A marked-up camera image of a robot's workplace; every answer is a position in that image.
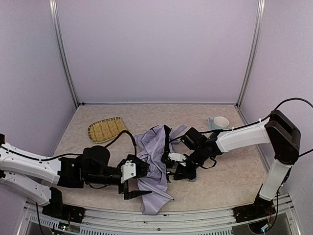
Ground light blue mug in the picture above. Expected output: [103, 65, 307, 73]
[208, 116, 229, 130]

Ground right aluminium corner post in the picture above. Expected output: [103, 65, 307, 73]
[236, 0, 266, 109]

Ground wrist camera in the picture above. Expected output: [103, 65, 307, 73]
[161, 153, 187, 168]
[121, 161, 136, 184]

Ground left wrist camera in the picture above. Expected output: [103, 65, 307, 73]
[121, 161, 136, 184]

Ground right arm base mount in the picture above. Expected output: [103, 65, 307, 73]
[233, 200, 276, 223]

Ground woven bamboo tray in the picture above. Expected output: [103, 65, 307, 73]
[88, 117, 128, 143]

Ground left aluminium corner post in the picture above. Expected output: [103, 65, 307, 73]
[49, 0, 80, 109]

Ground aluminium corner post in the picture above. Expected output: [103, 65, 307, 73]
[236, 0, 266, 109]
[49, 0, 80, 109]

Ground lilac folding umbrella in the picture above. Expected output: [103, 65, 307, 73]
[134, 124, 187, 215]

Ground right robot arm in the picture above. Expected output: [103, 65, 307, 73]
[169, 110, 301, 201]

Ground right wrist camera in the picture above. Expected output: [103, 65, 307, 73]
[161, 153, 187, 168]

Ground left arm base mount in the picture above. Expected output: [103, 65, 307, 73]
[42, 203, 86, 224]

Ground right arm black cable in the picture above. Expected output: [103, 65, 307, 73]
[168, 97, 313, 145]

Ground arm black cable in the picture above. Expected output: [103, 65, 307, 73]
[168, 97, 313, 145]
[0, 130, 137, 162]

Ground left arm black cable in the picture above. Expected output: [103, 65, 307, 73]
[0, 130, 137, 162]

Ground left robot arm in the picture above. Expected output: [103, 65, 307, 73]
[0, 134, 151, 206]

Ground aluminium front rail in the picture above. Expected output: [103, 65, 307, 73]
[15, 194, 303, 235]

